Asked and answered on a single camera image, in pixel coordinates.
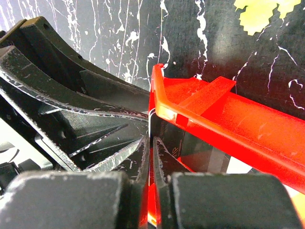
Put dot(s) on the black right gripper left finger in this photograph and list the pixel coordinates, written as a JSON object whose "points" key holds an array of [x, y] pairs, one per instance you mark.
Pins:
{"points": [[116, 199]]}

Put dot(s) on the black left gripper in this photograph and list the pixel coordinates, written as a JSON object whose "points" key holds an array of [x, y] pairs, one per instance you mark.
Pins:
{"points": [[19, 152]]}

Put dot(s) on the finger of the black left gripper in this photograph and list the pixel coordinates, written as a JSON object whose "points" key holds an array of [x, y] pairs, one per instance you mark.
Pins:
{"points": [[63, 108]]}

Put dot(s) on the white credit card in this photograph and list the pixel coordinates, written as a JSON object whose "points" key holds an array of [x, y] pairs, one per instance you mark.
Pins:
{"points": [[236, 166]]}

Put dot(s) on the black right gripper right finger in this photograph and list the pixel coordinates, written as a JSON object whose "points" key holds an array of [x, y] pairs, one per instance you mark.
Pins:
{"points": [[188, 200]]}

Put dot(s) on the red plastic card tray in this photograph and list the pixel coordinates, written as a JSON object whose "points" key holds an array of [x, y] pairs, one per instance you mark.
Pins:
{"points": [[262, 137]]}

